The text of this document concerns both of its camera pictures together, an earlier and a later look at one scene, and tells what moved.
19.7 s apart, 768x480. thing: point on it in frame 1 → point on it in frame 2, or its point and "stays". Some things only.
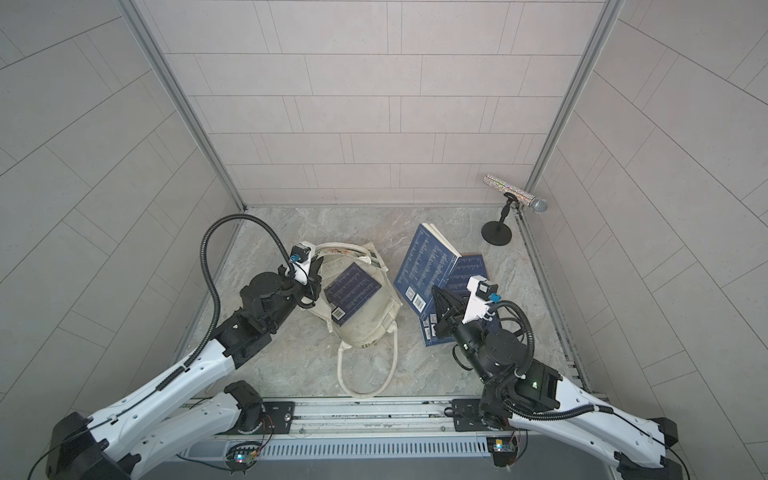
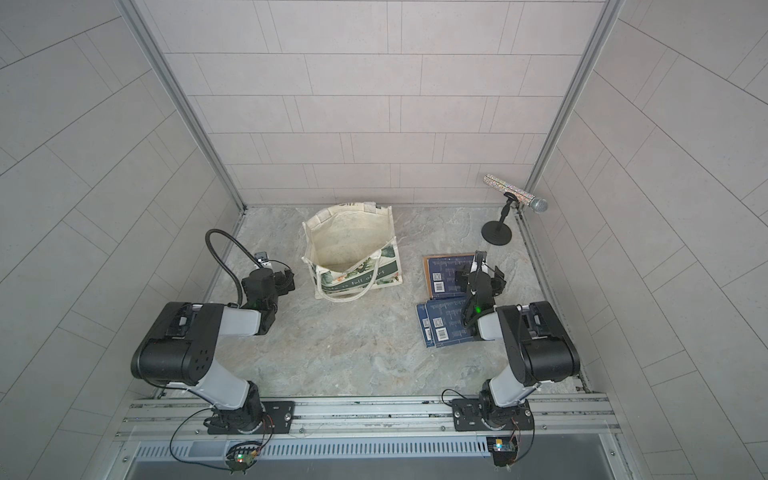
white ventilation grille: x=344 y=448 stays
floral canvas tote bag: x=369 y=353 → x=349 y=248
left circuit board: x=242 y=456 stays
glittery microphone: x=538 y=205 stays
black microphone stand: x=499 y=233 stays
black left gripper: x=313 y=279 → x=281 y=282
